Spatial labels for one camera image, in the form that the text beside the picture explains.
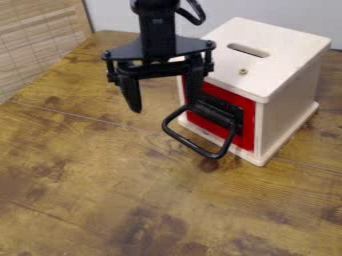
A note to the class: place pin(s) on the white wooden box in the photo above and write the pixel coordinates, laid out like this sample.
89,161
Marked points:
267,73

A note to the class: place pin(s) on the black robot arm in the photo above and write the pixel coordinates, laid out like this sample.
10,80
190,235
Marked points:
180,62

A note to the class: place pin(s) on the black metal drawer handle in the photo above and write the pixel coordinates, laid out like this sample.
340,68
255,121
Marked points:
180,116

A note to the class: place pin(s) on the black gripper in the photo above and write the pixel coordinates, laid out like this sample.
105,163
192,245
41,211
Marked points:
148,54

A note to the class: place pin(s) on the red drawer front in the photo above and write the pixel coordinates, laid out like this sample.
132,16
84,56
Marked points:
224,110

